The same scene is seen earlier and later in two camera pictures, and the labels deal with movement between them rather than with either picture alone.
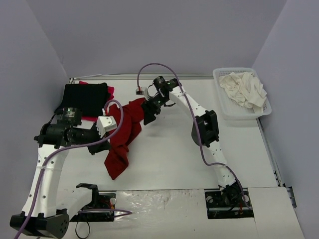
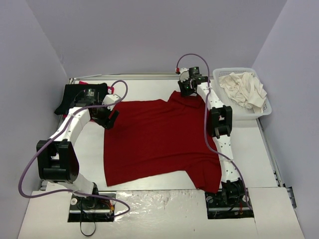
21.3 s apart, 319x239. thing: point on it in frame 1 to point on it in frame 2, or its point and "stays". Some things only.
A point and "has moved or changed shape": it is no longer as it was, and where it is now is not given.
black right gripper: [149, 111] to [186, 87]
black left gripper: [98, 145] to [105, 117]
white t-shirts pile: [244, 89] stays
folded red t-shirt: [110, 91] stays
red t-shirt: [128, 125] has moved or changed shape
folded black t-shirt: [91, 98] stays
